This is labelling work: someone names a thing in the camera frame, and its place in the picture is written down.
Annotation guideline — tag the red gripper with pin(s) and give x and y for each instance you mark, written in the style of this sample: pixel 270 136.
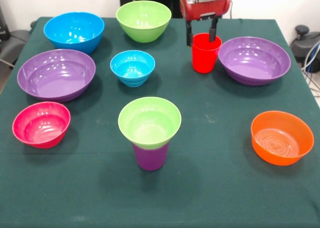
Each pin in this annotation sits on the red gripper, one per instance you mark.
pixel 207 8

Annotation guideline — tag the red cup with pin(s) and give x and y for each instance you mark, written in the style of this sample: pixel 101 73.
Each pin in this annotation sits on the red cup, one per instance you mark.
pixel 203 60

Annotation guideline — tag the small green bowl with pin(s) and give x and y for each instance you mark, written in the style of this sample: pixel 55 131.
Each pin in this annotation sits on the small green bowl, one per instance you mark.
pixel 150 127

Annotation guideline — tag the purple cup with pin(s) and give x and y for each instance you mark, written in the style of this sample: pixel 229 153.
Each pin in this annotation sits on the purple cup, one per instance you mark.
pixel 150 160

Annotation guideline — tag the large green bowl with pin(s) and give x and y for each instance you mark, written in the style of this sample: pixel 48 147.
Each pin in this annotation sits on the large green bowl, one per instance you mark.
pixel 142 35

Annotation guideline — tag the wide purple bowl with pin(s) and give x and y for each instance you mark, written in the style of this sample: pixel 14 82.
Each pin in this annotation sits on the wide purple bowl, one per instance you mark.
pixel 55 82
pixel 262 62

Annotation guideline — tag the small blue bowl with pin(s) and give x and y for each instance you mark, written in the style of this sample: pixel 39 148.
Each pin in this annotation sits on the small blue bowl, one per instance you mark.
pixel 132 70

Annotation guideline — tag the black grey machine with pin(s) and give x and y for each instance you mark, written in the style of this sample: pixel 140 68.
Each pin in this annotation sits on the black grey machine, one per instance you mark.
pixel 307 42

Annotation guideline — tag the large blue bowl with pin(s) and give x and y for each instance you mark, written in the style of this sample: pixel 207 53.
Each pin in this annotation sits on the large blue bowl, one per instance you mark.
pixel 62 25

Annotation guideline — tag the orange bowl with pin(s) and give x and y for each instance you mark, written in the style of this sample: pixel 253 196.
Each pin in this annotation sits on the orange bowl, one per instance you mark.
pixel 280 157

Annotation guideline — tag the dark green tablecloth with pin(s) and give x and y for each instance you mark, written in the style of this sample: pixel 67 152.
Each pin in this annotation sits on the dark green tablecloth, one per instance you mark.
pixel 150 200

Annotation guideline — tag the black office chair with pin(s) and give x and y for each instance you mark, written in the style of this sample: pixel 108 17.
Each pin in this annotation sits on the black office chair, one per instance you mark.
pixel 15 42

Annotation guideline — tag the pink bowl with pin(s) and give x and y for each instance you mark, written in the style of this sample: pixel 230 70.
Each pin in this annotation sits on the pink bowl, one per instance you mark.
pixel 40 130

